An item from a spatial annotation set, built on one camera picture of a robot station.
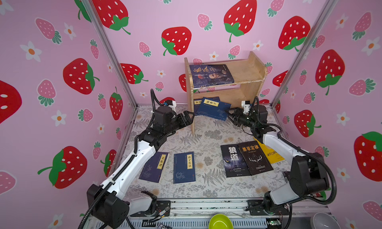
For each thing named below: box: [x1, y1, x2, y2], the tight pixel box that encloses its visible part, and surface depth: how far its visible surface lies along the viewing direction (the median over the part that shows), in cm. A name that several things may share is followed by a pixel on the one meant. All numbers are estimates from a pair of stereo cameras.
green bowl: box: [208, 213, 234, 229], surface depth 70 cm
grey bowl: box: [310, 212, 341, 229], surface depth 69 cm
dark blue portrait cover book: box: [189, 64, 235, 88], surface depth 75 cm
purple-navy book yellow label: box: [138, 151, 169, 184], surface depth 88 cm
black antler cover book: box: [237, 140, 274, 176], surface depth 90 cm
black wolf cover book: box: [220, 143, 252, 178], surface depth 90 cm
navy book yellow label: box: [195, 96, 232, 121], surface depth 88 cm
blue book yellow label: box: [173, 151, 196, 184], surface depth 88 cm
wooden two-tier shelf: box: [184, 51, 269, 136], surface depth 80 cm
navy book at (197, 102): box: [193, 96, 221, 114], surface depth 93 cm
